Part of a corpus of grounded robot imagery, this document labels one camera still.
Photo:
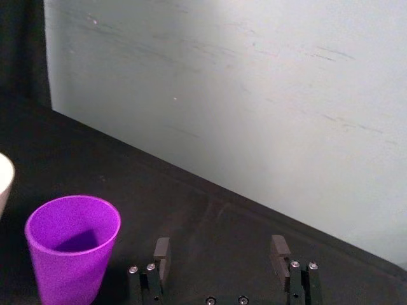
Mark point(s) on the purple plastic cup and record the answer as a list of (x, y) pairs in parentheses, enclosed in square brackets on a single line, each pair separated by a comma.
[(68, 254)]

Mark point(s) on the black table cloth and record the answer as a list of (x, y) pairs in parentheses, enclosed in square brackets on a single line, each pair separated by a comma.
[(178, 222)]

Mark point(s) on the dark curtain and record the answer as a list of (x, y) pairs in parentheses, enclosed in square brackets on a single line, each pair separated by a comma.
[(22, 51)]

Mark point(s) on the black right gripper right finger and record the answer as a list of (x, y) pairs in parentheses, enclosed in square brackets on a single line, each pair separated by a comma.
[(295, 279)]

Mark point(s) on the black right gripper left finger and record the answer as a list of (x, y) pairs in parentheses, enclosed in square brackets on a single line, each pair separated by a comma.
[(159, 273)]

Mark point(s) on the white bowl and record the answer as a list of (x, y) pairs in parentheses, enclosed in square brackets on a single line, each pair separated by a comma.
[(4, 181)]

